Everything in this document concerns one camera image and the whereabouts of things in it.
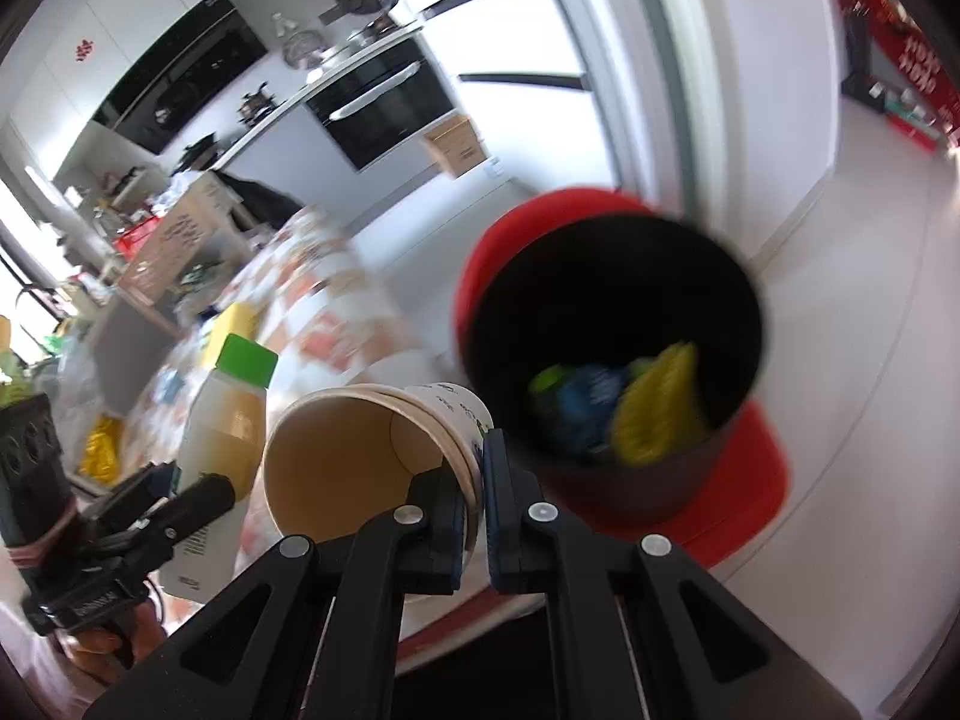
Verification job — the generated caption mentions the coconut water bottle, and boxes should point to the coconut water bottle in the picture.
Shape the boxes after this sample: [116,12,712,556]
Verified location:
[160,333,277,603]

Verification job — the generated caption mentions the paper cup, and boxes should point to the paper cup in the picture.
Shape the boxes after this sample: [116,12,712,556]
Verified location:
[262,382,494,556]

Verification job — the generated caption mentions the blue plastic wrapper bag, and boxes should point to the blue plastic wrapper bag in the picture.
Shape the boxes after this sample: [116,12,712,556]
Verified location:
[556,366,628,454]

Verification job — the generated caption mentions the yellow scouring sponge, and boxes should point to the yellow scouring sponge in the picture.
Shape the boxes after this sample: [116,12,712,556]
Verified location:
[205,301,257,362]

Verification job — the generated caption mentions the green snack bag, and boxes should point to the green snack bag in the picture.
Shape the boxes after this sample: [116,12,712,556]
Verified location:
[529,366,569,411]

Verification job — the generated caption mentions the yellow foam fruit net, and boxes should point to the yellow foam fruit net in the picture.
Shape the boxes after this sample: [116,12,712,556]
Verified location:
[610,343,709,468]

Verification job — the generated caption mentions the black trash bin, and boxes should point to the black trash bin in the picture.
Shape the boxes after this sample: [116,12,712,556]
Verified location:
[455,213,765,530]

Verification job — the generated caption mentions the person's left hand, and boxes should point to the person's left hand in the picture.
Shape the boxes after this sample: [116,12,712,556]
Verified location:
[57,601,166,686]

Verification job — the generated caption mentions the gold foil bag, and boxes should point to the gold foil bag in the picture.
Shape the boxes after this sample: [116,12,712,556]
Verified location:
[78,415,124,488]

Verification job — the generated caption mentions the clear plastic bag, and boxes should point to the clear plastic bag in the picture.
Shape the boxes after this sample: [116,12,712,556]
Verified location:
[32,333,104,440]

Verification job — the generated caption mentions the red plastic stool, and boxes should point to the red plastic stool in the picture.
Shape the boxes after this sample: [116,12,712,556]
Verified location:
[454,187,766,536]

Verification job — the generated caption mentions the floral checkered tablecloth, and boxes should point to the floral checkered tablecloth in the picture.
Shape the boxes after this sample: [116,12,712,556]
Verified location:
[110,205,550,662]

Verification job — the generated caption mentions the red plastic basket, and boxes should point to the red plastic basket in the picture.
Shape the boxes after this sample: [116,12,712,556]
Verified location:
[112,216,161,262]

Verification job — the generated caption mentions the beige plastic shelf rack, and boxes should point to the beige plastic shelf rack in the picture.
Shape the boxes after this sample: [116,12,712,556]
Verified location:
[117,171,254,305]

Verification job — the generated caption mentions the black jacket on rack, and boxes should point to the black jacket on rack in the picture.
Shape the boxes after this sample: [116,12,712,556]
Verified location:
[215,171,302,231]

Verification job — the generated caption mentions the black wok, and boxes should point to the black wok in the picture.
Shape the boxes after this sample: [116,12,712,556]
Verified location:
[174,133,220,174]

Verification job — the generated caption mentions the black range hood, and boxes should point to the black range hood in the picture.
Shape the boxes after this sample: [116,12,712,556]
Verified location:
[93,0,267,154]

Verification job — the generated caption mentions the steel pot on stove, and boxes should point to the steel pot on stove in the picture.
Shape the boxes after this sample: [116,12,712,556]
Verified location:
[238,83,278,128]

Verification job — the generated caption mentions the cardboard box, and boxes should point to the cardboard box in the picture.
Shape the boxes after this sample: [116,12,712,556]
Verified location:
[421,114,488,179]

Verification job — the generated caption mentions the black built-in oven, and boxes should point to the black built-in oven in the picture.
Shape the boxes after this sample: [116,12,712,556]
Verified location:
[306,37,454,169]

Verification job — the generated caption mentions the white upper cabinets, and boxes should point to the white upper cabinets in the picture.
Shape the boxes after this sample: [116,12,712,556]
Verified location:
[6,0,303,129]

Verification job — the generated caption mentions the white refrigerator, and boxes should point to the white refrigerator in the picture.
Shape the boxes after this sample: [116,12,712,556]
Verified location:
[400,0,619,192]

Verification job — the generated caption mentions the red banner decoration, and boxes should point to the red banner decoration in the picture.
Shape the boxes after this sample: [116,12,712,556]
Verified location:
[838,0,958,151]

